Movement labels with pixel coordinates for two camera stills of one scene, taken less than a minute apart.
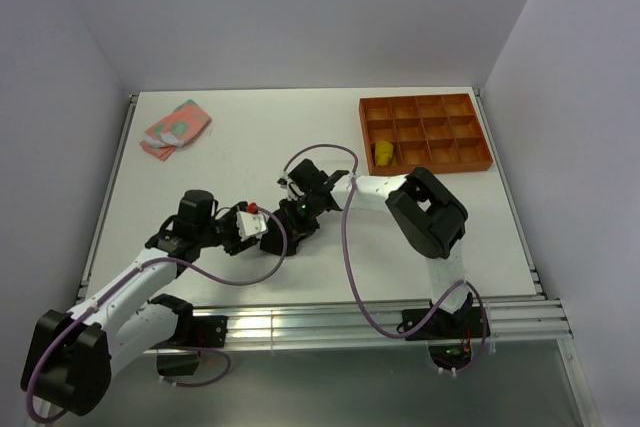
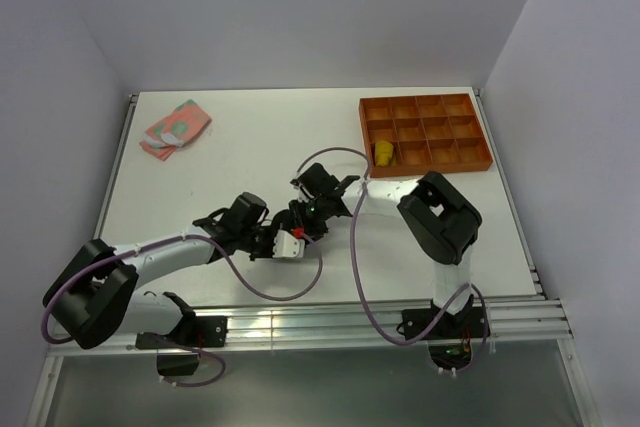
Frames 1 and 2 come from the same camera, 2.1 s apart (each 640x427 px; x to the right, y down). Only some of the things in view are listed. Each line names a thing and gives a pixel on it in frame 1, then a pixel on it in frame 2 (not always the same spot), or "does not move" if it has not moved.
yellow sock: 384,153 does not move
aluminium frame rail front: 258,324 does not move
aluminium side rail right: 531,268 does not move
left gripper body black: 226,233 -> 260,241
